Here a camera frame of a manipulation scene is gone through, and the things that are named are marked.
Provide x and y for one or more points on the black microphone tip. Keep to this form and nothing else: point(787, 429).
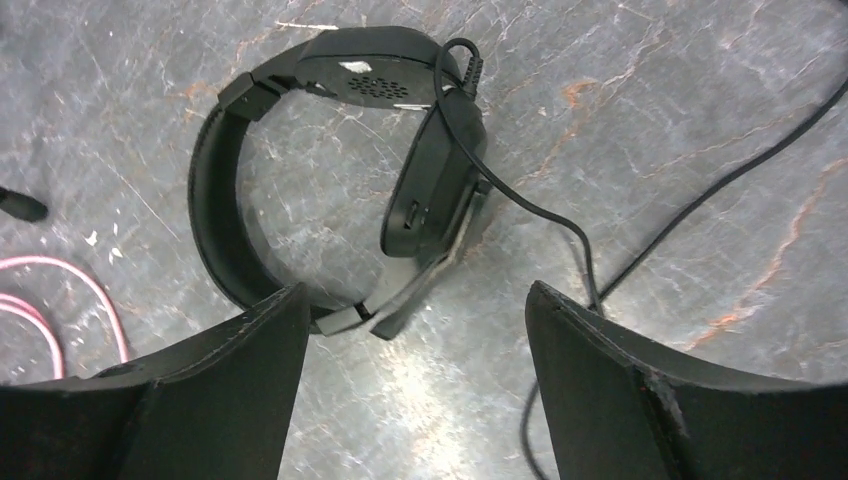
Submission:
point(23, 207)

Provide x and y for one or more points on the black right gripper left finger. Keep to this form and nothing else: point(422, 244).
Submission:
point(216, 405)

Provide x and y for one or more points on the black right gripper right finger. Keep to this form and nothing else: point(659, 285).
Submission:
point(619, 405)

